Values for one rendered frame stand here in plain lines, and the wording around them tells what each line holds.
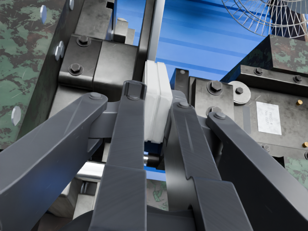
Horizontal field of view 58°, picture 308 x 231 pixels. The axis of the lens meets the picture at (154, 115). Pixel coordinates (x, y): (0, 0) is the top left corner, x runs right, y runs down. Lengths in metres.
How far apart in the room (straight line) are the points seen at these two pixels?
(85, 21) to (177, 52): 1.71
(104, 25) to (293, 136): 0.45
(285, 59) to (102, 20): 0.40
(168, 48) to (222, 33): 0.52
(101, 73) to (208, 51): 1.92
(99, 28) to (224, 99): 0.28
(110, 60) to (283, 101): 0.39
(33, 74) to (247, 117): 0.42
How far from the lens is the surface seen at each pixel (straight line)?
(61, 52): 0.49
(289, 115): 0.67
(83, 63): 0.48
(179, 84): 0.61
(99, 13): 0.60
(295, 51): 0.72
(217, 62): 2.31
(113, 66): 0.48
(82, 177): 0.45
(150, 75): 0.17
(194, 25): 2.46
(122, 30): 0.74
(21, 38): 0.45
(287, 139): 0.64
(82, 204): 0.55
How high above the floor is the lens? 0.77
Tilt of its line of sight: 6 degrees up
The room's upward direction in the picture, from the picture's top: 100 degrees clockwise
